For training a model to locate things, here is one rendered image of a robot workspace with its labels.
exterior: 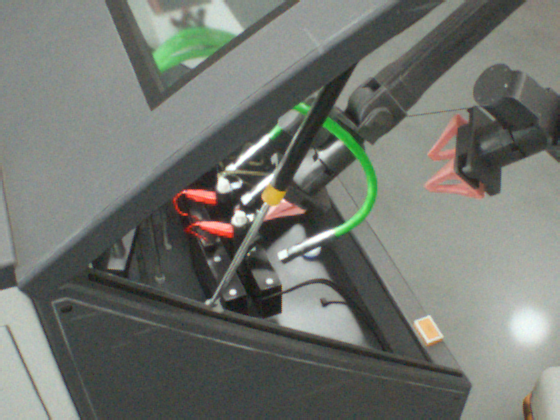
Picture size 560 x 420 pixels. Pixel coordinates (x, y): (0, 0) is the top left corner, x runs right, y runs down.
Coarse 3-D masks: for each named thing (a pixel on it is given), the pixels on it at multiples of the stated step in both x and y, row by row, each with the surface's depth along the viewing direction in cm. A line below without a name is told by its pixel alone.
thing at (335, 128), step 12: (300, 108) 99; (336, 132) 102; (348, 144) 103; (360, 156) 104; (372, 168) 106; (372, 180) 107; (372, 192) 109; (372, 204) 110; (360, 216) 112; (336, 228) 115; (348, 228) 114
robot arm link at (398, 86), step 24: (480, 0) 110; (504, 0) 110; (456, 24) 110; (480, 24) 111; (432, 48) 111; (456, 48) 112; (384, 72) 115; (408, 72) 112; (432, 72) 113; (360, 96) 115; (384, 96) 112; (408, 96) 113; (360, 120) 113
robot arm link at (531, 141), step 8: (528, 128) 87; (536, 128) 86; (520, 136) 88; (528, 136) 87; (536, 136) 87; (544, 136) 86; (512, 144) 90; (520, 144) 89; (528, 144) 88; (536, 144) 88; (544, 144) 87; (528, 152) 89; (536, 152) 89
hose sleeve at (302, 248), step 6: (330, 228) 115; (318, 234) 116; (324, 234) 115; (330, 234) 115; (306, 240) 117; (312, 240) 116; (318, 240) 116; (324, 240) 115; (330, 240) 115; (294, 246) 118; (300, 246) 117; (306, 246) 117; (312, 246) 116; (318, 246) 116; (288, 252) 118; (294, 252) 118; (300, 252) 117; (306, 252) 117; (294, 258) 118
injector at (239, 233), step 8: (232, 224) 125; (240, 224) 125; (248, 224) 125; (232, 232) 126; (240, 232) 125; (240, 240) 126; (256, 240) 129; (248, 256) 132; (240, 264) 131; (240, 272) 133; (248, 272) 134; (240, 280) 134; (248, 280) 135; (248, 288) 136; (248, 296) 138; (248, 304) 139
